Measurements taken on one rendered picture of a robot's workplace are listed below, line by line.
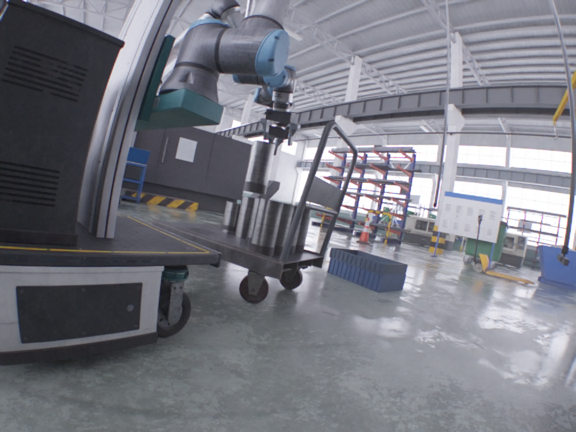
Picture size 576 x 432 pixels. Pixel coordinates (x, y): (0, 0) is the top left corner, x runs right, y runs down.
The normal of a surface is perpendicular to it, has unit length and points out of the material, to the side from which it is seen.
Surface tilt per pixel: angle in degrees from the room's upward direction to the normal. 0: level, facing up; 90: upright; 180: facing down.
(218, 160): 86
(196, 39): 90
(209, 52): 125
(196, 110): 90
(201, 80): 70
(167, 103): 90
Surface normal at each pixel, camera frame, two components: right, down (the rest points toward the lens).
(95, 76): 0.82, 0.18
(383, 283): 0.59, 0.15
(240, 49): -0.22, 0.41
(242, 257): -0.44, -0.07
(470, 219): -0.69, -0.12
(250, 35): -0.12, -0.17
